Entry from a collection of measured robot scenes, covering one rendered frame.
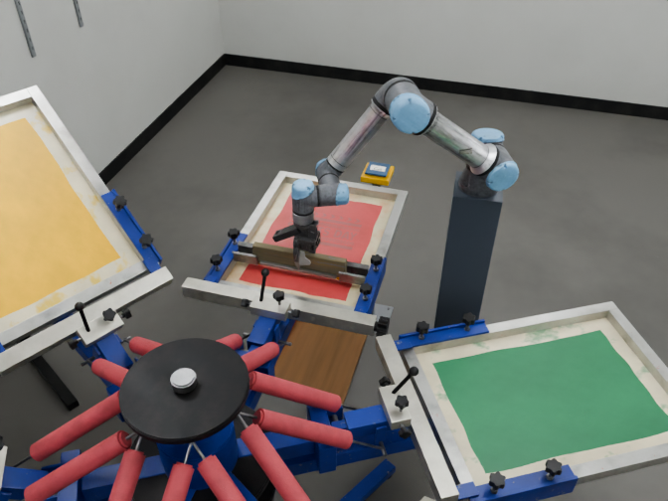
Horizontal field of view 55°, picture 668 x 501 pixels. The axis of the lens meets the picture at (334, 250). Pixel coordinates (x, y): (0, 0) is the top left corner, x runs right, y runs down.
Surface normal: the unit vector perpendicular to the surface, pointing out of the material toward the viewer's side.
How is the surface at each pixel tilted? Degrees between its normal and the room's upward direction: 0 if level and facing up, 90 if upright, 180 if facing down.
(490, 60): 90
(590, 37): 90
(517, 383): 0
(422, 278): 0
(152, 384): 0
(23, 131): 32
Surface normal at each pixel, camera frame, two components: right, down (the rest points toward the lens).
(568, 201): 0.00, -0.77
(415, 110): 0.04, 0.57
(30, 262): 0.37, -0.41
